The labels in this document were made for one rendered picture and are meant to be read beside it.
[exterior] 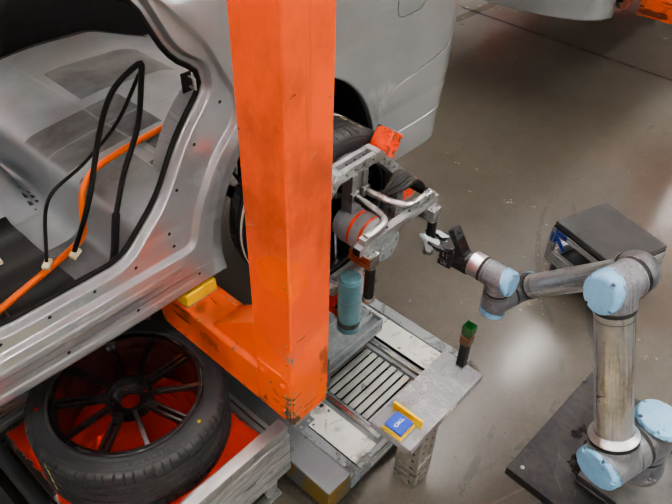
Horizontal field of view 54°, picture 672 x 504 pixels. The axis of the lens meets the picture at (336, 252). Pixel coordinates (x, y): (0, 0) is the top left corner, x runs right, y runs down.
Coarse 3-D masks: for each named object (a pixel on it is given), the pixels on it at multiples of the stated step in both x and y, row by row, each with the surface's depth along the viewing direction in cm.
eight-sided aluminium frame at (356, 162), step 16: (368, 144) 227; (352, 160) 222; (368, 160) 221; (384, 160) 229; (336, 176) 212; (400, 192) 249; (384, 208) 256; (400, 208) 255; (336, 272) 251; (336, 288) 245
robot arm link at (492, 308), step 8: (488, 296) 225; (512, 296) 229; (480, 304) 232; (488, 304) 227; (496, 304) 226; (504, 304) 227; (512, 304) 230; (488, 312) 230; (496, 312) 229; (504, 312) 231
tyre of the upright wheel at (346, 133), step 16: (336, 128) 224; (352, 128) 225; (368, 128) 233; (336, 144) 218; (352, 144) 225; (240, 176) 223; (384, 176) 251; (240, 192) 223; (240, 208) 225; (240, 240) 230; (240, 256) 241
